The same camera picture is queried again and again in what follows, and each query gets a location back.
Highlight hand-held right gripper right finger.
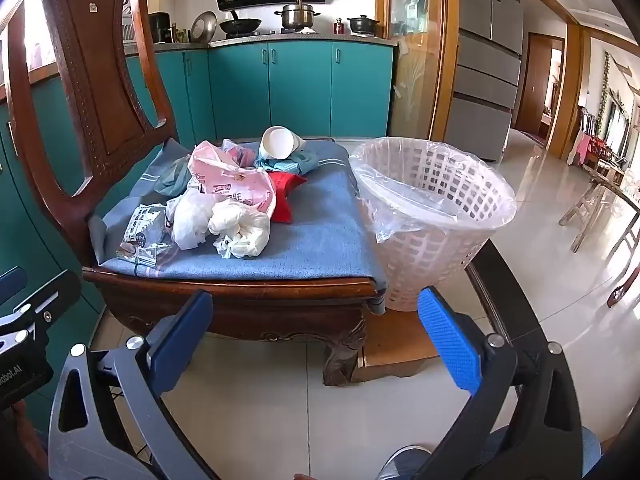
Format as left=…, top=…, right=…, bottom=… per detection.
left=414, top=286, right=583, bottom=480

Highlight pink snack wrapper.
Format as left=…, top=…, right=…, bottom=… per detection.
left=221, top=139, right=261, bottom=168

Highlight wooden bench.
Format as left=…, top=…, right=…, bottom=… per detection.
left=559, top=165, right=640, bottom=253

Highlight black wok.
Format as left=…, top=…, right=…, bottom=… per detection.
left=218, top=9, right=262, bottom=37

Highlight clear plastic bin liner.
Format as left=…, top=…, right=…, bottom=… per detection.
left=348, top=136, right=517, bottom=244

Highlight white paper cup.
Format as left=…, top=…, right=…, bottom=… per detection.
left=258, top=126, right=307, bottom=161

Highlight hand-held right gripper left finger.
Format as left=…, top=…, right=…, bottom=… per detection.
left=48, top=290, right=221, bottom=480

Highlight white plastic bag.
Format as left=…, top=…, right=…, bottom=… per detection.
left=171, top=191, right=217, bottom=251

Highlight grey refrigerator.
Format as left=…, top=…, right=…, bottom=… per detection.
left=447, top=0, right=524, bottom=163

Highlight pink plastic bag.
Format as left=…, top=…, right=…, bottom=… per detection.
left=187, top=140, right=277, bottom=221

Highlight white plastic dish rack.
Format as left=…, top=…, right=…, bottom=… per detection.
left=122, top=7, right=139, bottom=46

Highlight green vine garland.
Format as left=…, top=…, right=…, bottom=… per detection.
left=597, top=52, right=613, bottom=126

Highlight brown wooden door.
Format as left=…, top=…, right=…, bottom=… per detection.
left=515, top=32, right=566, bottom=136

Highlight gas stove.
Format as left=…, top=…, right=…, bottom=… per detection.
left=222, top=27, right=333, bottom=39

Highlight blue striped seat cloth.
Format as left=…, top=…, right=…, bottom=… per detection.
left=89, top=137, right=388, bottom=316

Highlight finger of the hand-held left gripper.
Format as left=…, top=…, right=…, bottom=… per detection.
left=0, top=266, right=28, bottom=306
left=0, top=270, right=82, bottom=356

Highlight grey printed snack wrapper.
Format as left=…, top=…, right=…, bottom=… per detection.
left=116, top=204, right=173, bottom=264

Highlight black air fryer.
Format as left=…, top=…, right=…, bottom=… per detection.
left=148, top=12, right=173, bottom=43

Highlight black clay pot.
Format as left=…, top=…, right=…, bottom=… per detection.
left=347, top=15, right=381, bottom=36

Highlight teal kitchen cabinets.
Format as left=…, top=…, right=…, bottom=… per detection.
left=0, top=39, right=398, bottom=426

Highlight white plastic lattice basket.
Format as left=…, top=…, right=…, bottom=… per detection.
left=348, top=136, right=517, bottom=312

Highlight red packet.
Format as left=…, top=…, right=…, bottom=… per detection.
left=267, top=170, right=307, bottom=224

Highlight blue face mask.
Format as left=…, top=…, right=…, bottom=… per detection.
left=154, top=157, right=193, bottom=197

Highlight steel cooking pot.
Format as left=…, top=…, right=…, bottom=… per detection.
left=274, top=0, right=321, bottom=31

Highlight carved wooden chair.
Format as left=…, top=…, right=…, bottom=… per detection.
left=5, top=0, right=388, bottom=386

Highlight blue textured cloth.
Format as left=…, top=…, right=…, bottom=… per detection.
left=254, top=152, right=318, bottom=175

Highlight wooden framed glass door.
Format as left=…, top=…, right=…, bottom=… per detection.
left=375, top=0, right=461, bottom=142

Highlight white tissue wad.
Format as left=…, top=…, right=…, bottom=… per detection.
left=207, top=199, right=272, bottom=259

